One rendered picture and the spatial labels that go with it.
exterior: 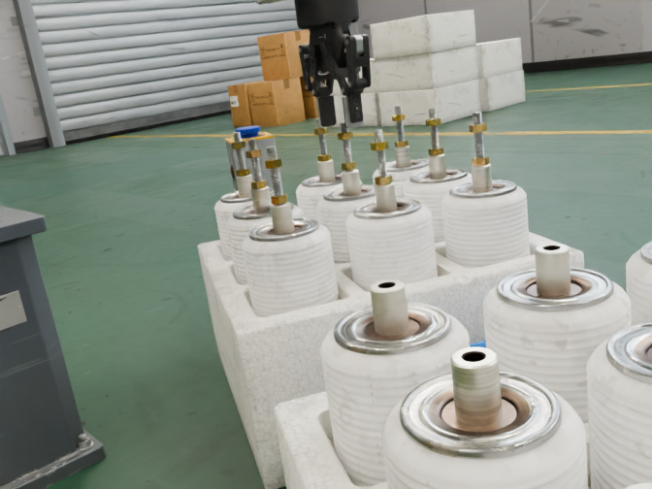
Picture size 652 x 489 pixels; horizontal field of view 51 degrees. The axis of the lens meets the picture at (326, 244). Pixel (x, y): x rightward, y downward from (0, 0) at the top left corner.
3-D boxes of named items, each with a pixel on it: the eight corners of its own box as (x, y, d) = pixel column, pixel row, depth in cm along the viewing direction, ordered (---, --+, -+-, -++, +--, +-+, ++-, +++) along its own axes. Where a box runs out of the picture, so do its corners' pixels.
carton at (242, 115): (265, 120, 520) (259, 81, 512) (284, 119, 502) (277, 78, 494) (233, 127, 503) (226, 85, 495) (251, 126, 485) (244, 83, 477)
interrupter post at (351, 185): (342, 199, 85) (338, 174, 85) (346, 195, 88) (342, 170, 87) (359, 198, 85) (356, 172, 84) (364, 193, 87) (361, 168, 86)
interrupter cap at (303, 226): (334, 228, 72) (333, 221, 72) (277, 247, 67) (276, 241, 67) (291, 221, 78) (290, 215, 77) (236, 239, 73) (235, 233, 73)
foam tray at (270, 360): (266, 493, 70) (236, 334, 65) (217, 352, 107) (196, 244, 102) (590, 397, 79) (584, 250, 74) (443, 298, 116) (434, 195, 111)
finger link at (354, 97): (342, 80, 80) (347, 122, 81) (355, 79, 77) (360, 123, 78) (354, 78, 80) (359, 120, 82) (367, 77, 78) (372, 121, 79)
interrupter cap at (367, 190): (315, 206, 84) (314, 200, 84) (333, 191, 91) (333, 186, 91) (374, 202, 81) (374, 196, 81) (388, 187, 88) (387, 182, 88)
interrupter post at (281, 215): (300, 232, 72) (295, 202, 71) (282, 238, 71) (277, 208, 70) (286, 229, 74) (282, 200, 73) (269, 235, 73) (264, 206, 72)
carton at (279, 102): (306, 120, 472) (299, 76, 463) (278, 126, 457) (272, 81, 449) (280, 121, 494) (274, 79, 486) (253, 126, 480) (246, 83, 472)
